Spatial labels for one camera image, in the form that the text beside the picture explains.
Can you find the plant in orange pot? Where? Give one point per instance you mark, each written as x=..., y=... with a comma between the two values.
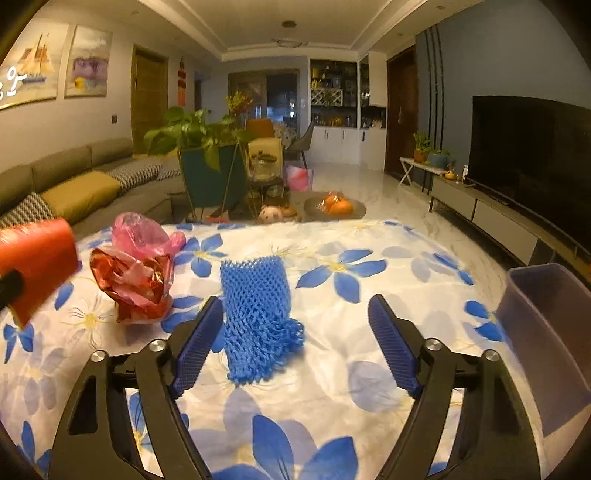
x=421, y=150

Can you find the black flat television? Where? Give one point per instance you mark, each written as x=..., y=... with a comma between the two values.
x=531, y=157

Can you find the grey sofa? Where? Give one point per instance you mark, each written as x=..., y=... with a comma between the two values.
x=55, y=166

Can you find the purple plastic bin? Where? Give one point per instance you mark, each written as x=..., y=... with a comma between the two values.
x=549, y=350

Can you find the plant in blue pot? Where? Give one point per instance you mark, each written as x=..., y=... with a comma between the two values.
x=438, y=159

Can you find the grey television cabinet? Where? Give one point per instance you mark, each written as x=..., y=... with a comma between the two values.
x=498, y=221

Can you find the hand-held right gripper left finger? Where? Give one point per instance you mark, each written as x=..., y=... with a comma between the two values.
x=198, y=350

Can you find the purple vase painting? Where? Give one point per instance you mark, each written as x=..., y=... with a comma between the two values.
x=90, y=60

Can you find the yellow sofa cushion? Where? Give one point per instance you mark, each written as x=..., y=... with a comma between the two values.
x=83, y=194

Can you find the pink round toy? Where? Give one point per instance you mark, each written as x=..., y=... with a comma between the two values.
x=271, y=214

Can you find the small houndstooth cushion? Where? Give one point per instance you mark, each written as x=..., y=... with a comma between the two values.
x=134, y=171

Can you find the white display cabinet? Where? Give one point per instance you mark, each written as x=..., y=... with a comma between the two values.
x=341, y=143

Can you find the grey dining chair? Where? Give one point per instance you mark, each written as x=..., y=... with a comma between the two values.
x=302, y=141

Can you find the orange fruit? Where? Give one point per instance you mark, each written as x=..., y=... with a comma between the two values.
x=342, y=207
x=330, y=199

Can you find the grey fruit plate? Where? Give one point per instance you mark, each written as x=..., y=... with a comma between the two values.
x=314, y=210

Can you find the yellow flower bouquet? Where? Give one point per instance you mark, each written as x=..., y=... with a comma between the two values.
x=240, y=102

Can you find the light wooden door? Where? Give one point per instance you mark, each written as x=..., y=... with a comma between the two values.
x=148, y=101

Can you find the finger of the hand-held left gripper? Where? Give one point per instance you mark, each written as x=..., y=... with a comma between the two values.
x=9, y=288

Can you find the small orange gourd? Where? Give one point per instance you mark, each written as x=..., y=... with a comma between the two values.
x=450, y=174

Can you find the small pink plastic bag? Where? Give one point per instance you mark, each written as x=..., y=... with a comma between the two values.
x=143, y=233

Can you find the pink bag on floor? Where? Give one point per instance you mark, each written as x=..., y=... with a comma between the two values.
x=298, y=179

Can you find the blue foam net sleeve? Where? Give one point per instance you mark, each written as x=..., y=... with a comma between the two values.
x=254, y=314

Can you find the sailing ship painting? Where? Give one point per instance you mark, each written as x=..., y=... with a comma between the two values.
x=37, y=64

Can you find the orange chair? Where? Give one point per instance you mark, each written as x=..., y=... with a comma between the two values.
x=259, y=128

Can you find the red wall hanging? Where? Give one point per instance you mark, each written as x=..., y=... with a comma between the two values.
x=182, y=81

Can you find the blue floral tablecloth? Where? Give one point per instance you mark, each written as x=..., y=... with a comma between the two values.
x=323, y=369

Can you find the yellow armchair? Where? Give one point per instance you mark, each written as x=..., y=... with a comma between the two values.
x=265, y=152

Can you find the red foil and pink bag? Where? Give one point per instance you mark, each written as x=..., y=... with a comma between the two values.
x=134, y=286

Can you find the white side table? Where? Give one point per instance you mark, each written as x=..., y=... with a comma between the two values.
x=413, y=162

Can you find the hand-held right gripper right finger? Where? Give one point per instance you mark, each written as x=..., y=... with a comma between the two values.
x=392, y=341

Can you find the leafy plant in teal planter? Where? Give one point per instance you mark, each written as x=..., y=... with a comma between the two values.
x=207, y=180

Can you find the dark wooden door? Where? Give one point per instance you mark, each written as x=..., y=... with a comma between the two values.
x=401, y=115

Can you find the red paper cup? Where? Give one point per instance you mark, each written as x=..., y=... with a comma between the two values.
x=41, y=263

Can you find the large houndstooth cushion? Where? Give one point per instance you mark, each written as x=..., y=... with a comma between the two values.
x=25, y=212

